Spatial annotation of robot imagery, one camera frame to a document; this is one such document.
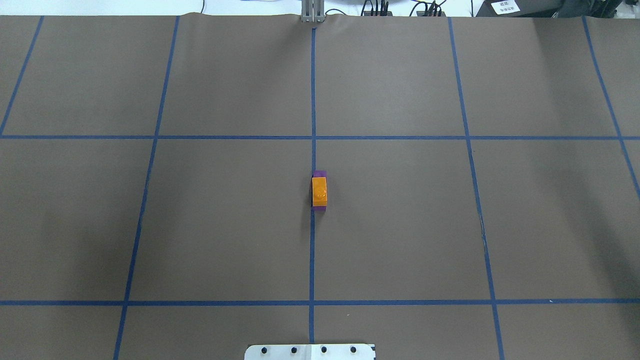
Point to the white camera stand pillar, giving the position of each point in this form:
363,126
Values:
331,351

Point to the brown paper table cover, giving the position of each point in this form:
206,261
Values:
482,178

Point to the aluminium frame post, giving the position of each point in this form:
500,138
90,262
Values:
313,11

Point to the orange trapezoid block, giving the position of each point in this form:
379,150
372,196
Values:
319,194

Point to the black relay board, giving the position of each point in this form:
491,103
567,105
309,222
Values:
420,9

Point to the white remote box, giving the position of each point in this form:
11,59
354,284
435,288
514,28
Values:
504,7

